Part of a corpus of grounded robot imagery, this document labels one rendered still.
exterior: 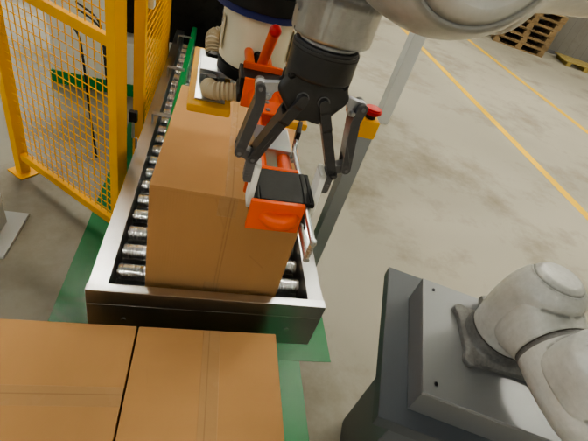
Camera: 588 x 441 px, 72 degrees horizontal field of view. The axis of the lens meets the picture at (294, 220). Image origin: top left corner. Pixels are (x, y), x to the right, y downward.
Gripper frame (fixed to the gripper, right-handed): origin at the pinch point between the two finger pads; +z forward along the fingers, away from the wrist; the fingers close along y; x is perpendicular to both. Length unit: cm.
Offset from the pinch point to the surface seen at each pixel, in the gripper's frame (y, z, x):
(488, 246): -196, 126, -144
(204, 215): 8, 39, -37
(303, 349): -45, 126, -54
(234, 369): -5, 72, -13
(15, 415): 44, 72, -1
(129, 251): 29, 72, -53
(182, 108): 19, 31, -80
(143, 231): 27, 71, -63
